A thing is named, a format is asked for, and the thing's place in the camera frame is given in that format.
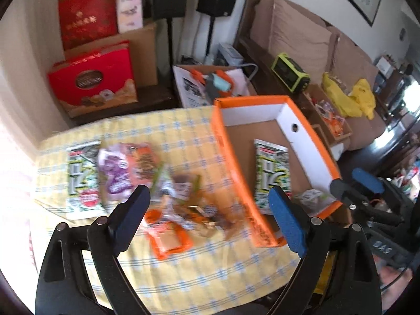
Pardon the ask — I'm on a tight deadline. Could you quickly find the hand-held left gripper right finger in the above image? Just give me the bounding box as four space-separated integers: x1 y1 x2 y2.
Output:
267 185 384 315

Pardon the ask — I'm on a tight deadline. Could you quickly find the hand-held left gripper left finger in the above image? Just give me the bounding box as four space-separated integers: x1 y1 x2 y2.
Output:
34 185 151 315

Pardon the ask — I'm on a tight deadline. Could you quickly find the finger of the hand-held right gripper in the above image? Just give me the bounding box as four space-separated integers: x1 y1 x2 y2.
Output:
353 168 411 211
329 178 378 224

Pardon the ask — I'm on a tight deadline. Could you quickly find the small orange packet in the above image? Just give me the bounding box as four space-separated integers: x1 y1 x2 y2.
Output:
144 210 194 261

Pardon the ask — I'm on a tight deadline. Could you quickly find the purple jelly pouch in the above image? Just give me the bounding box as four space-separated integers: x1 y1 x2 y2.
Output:
98 143 138 197

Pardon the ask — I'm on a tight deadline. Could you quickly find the orange brown snack packet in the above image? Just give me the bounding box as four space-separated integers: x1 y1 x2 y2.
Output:
126 144 163 191

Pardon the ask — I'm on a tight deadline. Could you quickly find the green white triangular snack packet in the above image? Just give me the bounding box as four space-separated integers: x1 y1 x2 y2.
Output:
154 166 206 206

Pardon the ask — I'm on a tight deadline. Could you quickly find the brown gold snack packet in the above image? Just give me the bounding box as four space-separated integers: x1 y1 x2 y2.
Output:
213 215 245 240

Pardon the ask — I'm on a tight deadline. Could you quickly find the green white seaweed packet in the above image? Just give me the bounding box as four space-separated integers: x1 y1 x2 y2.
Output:
66 141 109 220
253 139 292 215

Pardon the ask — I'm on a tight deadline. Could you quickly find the orange cardboard box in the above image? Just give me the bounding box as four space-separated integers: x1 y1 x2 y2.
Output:
212 95 343 248

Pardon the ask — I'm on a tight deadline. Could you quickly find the cardboard box of snacks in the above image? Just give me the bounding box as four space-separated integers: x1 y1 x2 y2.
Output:
303 83 353 148

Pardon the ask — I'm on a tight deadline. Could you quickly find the yellow checkered tablecloth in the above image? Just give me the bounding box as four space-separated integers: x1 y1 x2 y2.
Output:
34 105 329 309

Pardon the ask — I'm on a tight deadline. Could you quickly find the yellow plastic bag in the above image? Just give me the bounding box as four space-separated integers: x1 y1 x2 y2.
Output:
349 79 375 120
322 72 363 117

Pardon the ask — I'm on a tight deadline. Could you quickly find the green black radio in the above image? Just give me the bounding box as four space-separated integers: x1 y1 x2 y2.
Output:
272 52 311 92

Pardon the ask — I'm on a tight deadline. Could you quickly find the open cardboard box with papers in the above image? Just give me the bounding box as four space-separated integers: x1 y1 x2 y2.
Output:
172 64 258 109

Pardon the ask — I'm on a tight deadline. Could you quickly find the red chocolate gift bag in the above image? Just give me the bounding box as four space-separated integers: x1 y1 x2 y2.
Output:
47 41 139 119

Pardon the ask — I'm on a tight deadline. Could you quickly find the orange teal gadget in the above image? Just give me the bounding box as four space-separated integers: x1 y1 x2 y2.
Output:
192 69 233 97

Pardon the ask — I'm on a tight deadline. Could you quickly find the large brown cardboard box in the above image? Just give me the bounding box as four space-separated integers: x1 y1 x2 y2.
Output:
64 23 159 87

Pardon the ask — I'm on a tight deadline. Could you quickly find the large beige sofa cushion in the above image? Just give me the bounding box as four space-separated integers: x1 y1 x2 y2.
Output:
254 0 332 84

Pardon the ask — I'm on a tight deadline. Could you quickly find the grey white carton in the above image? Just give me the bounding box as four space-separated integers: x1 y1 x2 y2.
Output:
218 43 243 66

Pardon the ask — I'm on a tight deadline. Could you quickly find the black speaker stand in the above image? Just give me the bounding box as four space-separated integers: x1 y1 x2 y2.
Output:
167 18 174 73
205 15 215 56

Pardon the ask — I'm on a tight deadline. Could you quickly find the tall red gift bag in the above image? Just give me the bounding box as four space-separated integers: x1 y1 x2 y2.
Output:
58 0 122 51

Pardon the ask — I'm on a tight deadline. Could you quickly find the white tissue pack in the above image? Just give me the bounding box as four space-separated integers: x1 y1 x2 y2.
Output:
115 0 144 33

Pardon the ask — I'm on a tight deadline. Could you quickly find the white cable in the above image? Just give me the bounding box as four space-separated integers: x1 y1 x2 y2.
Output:
241 63 260 81

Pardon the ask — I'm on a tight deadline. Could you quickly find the dark wooden sofa frame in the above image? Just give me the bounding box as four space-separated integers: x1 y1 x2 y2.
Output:
234 0 388 151

